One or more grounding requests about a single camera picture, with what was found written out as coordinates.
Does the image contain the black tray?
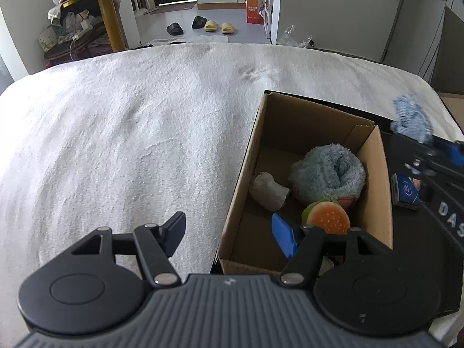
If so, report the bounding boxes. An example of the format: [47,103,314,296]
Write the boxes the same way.
[212,91,463,316]

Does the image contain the orange carton box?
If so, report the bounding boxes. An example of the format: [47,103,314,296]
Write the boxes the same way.
[245,0,263,24]

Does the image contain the beige slipper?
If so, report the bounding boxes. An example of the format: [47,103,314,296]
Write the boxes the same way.
[204,20,218,32]
[221,22,235,35]

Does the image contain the blue knitted soft item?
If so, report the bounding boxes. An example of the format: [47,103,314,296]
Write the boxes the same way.
[390,93,433,144]

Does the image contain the brown cardboard box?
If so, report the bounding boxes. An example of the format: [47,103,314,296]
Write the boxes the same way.
[216,92,393,275]

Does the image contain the black slipper left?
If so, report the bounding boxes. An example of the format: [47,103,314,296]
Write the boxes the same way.
[166,22,184,36]

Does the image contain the hamburger plush toy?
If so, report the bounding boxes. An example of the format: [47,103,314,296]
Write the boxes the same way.
[301,200,351,235]

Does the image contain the beige slipper left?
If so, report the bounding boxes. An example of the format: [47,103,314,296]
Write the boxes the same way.
[204,20,218,32]

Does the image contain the beige slipper right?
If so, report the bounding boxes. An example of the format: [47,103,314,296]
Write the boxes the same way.
[221,22,235,35]

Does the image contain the black slipper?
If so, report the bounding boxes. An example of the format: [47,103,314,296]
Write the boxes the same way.
[166,22,184,36]
[191,16,208,29]

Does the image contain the white fluffy blanket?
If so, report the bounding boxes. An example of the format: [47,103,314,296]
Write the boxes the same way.
[1,43,463,347]

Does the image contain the black slipper right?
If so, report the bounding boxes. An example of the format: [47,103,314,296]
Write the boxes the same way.
[191,16,208,29]

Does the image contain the blue tissue pack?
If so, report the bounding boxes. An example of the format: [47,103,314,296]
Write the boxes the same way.
[390,173,421,210]

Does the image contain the white crumpled soft item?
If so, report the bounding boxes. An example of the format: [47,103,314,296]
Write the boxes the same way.
[249,172,290,212]

